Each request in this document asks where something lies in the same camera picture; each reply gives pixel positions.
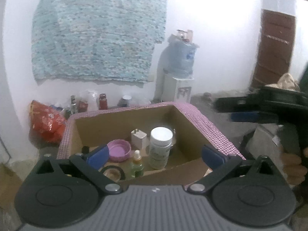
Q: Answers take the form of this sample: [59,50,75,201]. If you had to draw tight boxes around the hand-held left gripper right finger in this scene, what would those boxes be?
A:
[187,144,280,194]

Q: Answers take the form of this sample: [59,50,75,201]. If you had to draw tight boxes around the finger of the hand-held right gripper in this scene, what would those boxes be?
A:
[215,96,259,113]
[230,112,280,124]

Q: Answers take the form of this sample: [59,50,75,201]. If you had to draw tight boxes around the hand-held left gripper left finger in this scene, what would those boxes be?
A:
[31,144,123,195]

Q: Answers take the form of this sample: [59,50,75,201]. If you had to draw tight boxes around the pink collapsible bowl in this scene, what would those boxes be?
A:
[107,139,131,163]

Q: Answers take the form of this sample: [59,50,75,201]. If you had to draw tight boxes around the black tape roll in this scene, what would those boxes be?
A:
[100,166,126,182]

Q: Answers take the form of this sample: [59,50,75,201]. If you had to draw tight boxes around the brown cardboard box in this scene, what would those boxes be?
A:
[58,102,246,188]

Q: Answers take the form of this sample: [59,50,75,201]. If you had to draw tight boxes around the green dropper bottle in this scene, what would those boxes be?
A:
[130,150,145,178]

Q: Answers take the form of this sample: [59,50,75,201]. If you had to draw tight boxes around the white charger plug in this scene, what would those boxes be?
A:
[131,129,147,150]

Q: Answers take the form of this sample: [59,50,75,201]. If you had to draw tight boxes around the white supplement bottle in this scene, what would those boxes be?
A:
[148,127,173,170]

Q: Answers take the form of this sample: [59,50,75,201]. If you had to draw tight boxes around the person's right hand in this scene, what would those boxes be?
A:
[279,146,308,187]

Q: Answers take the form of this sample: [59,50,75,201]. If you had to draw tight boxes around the pale cloth bundle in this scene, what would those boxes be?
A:
[264,73,300,92]

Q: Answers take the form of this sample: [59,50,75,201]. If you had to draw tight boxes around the brown wooden door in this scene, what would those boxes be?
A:
[250,9,297,90]

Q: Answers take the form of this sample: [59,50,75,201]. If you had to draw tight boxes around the clear plastic bag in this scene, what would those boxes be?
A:
[79,90,100,111]

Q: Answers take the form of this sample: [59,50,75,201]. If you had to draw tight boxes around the red plastic bag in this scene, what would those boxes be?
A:
[30,100,66,143]

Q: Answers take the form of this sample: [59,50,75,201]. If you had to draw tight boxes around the small cardboard box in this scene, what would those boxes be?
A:
[0,164,24,222]

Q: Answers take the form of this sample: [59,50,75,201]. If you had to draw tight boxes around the floral wall cloth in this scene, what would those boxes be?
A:
[31,0,168,85]

